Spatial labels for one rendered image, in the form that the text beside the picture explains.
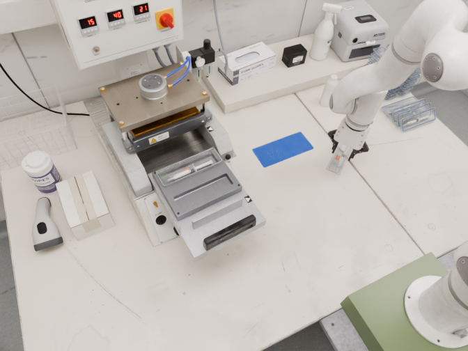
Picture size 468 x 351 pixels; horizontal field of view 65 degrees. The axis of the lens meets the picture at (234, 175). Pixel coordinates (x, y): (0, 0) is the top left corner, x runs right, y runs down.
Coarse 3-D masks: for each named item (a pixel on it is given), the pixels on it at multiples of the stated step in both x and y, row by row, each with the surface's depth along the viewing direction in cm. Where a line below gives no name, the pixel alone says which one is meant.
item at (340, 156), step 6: (342, 144) 137; (336, 150) 135; (342, 150) 135; (348, 150) 135; (336, 156) 133; (342, 156) 133; (348, 156) 133; (330, 162) 131; (336, 162) 131; (342, 162) 132; (330, 168) 130; (336, 168) 130; (342, 168) 130
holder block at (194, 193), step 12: (216, 168) 105; (228, 168) 105; (156, 180) 102; (192, 180) 102; (204, 180) 102; (216, 180) 104; (228, 180) 104; (168, 192) 99; (180, 192) 99; (192, 192) 101; (204, 192) 102; (216, 192) 100; (228, 192) 100; (180, 204) 99; (192, 204) 97; (204, 204) 98; (180, 216) 96
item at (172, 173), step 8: (208, 152) 107; (184, 160) 105; (192, 160) 105; (200, 160) 105; (208, 160) 105; (216, 160) 105; (168, 168) 103; (176, 168) 103; (184, 168) 103; (192, 168) 103; (200, 168) 103; (160, 176) 101; (168, 176) 101; (176, 176) 101; (184, 176) 101
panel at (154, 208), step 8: (232, 168) 118; (144, 200) 106; (152, 200) 108; (152, 208) 109; (160, 208) 110; (152, 216) 110; (160, 216) 111; (168, 216) 113; (152, 224) 111; (168, 224) 114; (160, 232) 114; (168, 232) 115; (160, 240) 115
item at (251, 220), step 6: (252, 216) 95; (240, 222) 93; (246, 222) 93; (252, 222) 94; (228, 228) 92; (234, 228) 92; (240, 228) 93; (216, 234) 91; (222, 234) 91; (228, 234) 92; (204, 240) 90; (210, 240) 90; (216, 240) 91; (204, 246) 92
